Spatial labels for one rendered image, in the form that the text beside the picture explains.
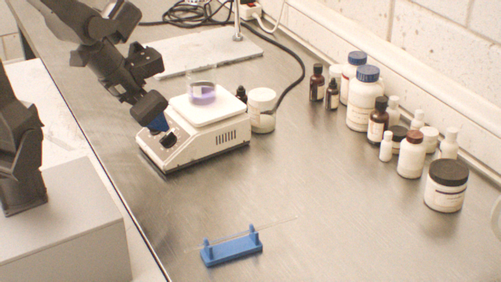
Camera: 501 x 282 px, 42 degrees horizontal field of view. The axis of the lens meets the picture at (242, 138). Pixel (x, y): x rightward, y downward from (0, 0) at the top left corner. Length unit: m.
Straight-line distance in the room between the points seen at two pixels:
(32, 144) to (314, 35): 0.91
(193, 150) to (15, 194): 0.38
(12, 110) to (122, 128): 0.47
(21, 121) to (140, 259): 0.29
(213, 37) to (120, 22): 0.71
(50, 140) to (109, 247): 0.47
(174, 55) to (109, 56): 0.60
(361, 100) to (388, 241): 0.35
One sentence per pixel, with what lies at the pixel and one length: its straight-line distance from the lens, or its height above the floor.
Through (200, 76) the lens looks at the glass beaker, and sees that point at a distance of 1.25.
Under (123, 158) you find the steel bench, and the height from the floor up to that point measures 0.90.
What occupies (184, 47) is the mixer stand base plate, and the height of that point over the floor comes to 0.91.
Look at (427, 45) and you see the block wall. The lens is 1.42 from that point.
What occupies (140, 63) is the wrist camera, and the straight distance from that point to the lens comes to 1.14.
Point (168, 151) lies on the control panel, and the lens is 1.25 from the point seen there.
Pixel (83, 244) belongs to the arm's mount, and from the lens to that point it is 0.97.
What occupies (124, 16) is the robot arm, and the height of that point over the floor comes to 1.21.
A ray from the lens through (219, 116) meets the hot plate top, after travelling 1.25.
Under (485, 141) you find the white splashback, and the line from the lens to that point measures 1.29.
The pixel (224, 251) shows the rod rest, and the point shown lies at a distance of 1.06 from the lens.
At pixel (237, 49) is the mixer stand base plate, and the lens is 1.70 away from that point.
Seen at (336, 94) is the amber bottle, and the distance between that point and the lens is 1.43.
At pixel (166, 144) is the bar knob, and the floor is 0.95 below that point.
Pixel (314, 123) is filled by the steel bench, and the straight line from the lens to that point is 1.40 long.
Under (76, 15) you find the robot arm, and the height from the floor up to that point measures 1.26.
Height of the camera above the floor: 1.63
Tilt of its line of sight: 33 degrees down
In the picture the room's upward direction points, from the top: 1 degrees counter-clockwise
